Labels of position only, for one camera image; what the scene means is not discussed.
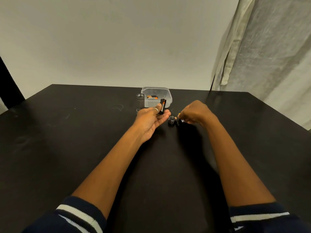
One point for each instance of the person's right hand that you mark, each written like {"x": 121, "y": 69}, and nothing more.
{"x": 198, "y": 114}

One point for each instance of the person's left hand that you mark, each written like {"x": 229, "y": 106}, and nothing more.
{"x": 145, "y": 123}

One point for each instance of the black battery holder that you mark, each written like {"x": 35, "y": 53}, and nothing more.
{"x": 163, "y": 112}

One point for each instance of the black gold battery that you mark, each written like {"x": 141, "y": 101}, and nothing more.
{"x": 177, "y": 122}

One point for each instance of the grey metal flashlight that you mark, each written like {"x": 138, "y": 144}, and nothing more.
{"x": 140, "y": 101}

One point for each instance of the black flashlight tail cap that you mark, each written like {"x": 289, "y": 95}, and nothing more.
{"x": 171, "y": 121}

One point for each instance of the person's left forearm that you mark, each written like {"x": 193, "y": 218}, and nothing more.
{"x": 107, "y": 174}

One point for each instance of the person's right forearm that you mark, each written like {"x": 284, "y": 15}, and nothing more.
{"x": 240, "y": 169}

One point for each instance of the clear plastic container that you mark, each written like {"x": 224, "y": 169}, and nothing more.
{"x": 166, "y": 93}

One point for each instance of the white curtain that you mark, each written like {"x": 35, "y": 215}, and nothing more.
{"x": 272, "y": 53}

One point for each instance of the navy striped sweater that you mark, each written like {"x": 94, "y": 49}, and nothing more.
{"x": 75, "y": 215}

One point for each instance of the black door frame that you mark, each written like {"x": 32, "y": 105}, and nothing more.
{"x": 8, "y": 89}

